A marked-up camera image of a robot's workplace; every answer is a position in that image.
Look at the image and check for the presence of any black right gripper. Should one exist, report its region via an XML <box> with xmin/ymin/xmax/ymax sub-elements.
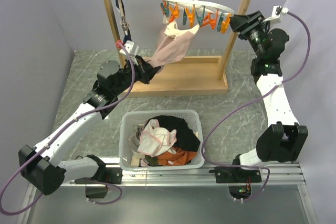
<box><xmin>226</xmin><ymin>11</ymin><xmax>268</xmax><ymax>59</ymax></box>

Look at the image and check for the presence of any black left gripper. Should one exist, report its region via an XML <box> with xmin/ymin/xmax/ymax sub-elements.
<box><xmin>113</xmin><ymin>55</ymin><xmax>162</xmax><ymax>96</ymax></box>

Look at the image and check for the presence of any pink beige underwear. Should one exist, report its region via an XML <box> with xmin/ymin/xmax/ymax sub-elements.
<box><xmin>148</xmin><ymin>21</ymin><xmax>200</xmax><ymax>67</ymax></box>

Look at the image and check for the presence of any white clip hanger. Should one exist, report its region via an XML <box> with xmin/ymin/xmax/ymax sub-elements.
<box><xmin>160</xmin><ymin>0</ymin><xmax>235</xmax><ymax>34</ymax></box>

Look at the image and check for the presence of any white underwear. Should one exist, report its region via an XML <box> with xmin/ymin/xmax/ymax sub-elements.
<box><xmin>138</xmin><ymin>119</ymin><xmax>176</xmax><ymax>157</ymax></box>

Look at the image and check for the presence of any black underwear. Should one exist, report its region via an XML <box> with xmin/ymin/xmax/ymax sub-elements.
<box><xmin>152</xmin><ymin>115</ymin><xmax>200</xmax><ymax>152</ymax></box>

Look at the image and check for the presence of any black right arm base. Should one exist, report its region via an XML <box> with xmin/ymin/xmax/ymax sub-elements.
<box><xmin>209</xmin><ymin>166</ymin><xmax>261</xmax><ymax>200</ymax></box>

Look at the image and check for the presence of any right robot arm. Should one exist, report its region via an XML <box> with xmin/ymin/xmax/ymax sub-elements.
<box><xmin>230</xmin><ymin>12</ymin><xmax>308</xmax><ymax>182</ymax></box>

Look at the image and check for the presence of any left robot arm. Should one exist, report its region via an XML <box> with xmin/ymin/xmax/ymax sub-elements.
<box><xmin>18</xmin><ymin>56</ymin><xmax>160</xmax><ymax>195</ymax></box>

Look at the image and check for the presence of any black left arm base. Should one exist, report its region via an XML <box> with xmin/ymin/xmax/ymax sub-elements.
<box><xmin>74</xmin><ymin>167</ymin><xmax>123</xmax><ymax>205</ymax></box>

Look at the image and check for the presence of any navy blue underwear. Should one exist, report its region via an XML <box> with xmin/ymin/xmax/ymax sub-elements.
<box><xmin>115</xmin><ymin>0</ymin><xmax>132</xmax><ymax>44</ymax></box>

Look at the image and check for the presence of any wooden clip hanger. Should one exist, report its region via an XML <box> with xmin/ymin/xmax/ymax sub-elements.
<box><xmin>115</xmin><ymin>0</ymin><xmax>130</xmax><ymax>36</ymax></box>

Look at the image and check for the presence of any wooden clothes rack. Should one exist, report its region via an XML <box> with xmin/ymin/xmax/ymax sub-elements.
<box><xmin>103</xmin><ymin>0</ymin><xmax>251</xmax><ymax>97</ymax></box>

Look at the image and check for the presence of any white plastic laundry basket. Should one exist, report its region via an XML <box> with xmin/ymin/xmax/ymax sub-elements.
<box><xmin>119</xmin><ymin>110</ymin><xmax>204</xmax><ymax>172</ymax></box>

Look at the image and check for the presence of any grey garment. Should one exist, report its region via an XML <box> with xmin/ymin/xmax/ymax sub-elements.
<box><xmin>128</xmin><ymin>130</ymin><xmax>142</xmax><ymax>152</ymax></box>

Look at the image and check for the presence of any orange brown garment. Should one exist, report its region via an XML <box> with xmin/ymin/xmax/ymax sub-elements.
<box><xmin>157</xmin><ymin>148</ymin><xmax>197</xmax><ymax>166</ymax></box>

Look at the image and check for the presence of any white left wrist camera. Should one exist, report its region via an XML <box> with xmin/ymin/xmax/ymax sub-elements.
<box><xmin>116</xmin><ymin>40</ymin><xmax>139</xmax><ymax>59</ymax></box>

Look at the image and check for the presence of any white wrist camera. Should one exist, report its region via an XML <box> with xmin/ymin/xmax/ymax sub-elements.
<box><xmin>116</xmin><ymin>40</ymin><xmax>139</xmax><ymax>59</ymax></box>
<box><xmin>263</xmin><ymin>6</ymin><xmax>289</xmax><ymax>25</ymax></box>

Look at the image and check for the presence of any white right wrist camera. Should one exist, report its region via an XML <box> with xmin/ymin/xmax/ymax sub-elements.
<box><xmin>263</xmin><ymin>6</ymin><xmax>289</xmax><ymax>25</ymax></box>

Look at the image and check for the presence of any aluminium mounting rail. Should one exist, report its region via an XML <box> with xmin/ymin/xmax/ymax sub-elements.
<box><xmin>28</xmin><ymin>163</ymin><xmax>307</xmax><ymax>188</ymax></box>

